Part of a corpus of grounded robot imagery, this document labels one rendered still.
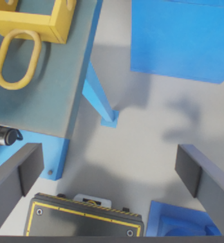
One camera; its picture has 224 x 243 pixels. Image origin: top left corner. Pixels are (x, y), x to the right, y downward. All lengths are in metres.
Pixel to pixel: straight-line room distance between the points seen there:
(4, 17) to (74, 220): 1.05
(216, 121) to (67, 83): 1.33
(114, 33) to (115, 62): 0.26
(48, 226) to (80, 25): 1.11
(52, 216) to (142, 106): 0.98
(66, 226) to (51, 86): 0.97
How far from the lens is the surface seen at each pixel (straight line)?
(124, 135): 1.41
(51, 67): 0.42
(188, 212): 1.53
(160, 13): 0.97
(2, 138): 1.10
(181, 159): 0.16
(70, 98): 0.38
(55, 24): 0.39
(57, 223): 1.25
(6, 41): 0.45
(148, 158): 1.42
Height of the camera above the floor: 1.41
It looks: 80 degrees down
